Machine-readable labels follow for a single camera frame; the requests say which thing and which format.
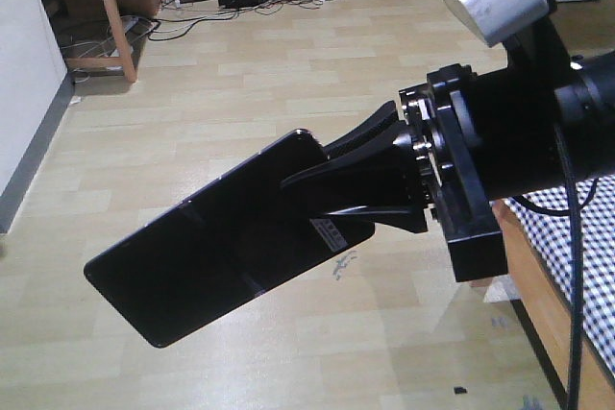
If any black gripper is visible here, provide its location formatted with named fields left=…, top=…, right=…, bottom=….
left=282, top=64, right=557, bottom=282

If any checkered folded quilt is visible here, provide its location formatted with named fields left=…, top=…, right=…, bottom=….
left=508, top=174, right=615, bottom=373

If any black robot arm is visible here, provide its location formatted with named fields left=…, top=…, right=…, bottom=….
left=282, top=18, right=614, bottom=281

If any black foldable phone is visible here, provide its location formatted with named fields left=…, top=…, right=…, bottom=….
left=84, top=130, right=375, bottom=348

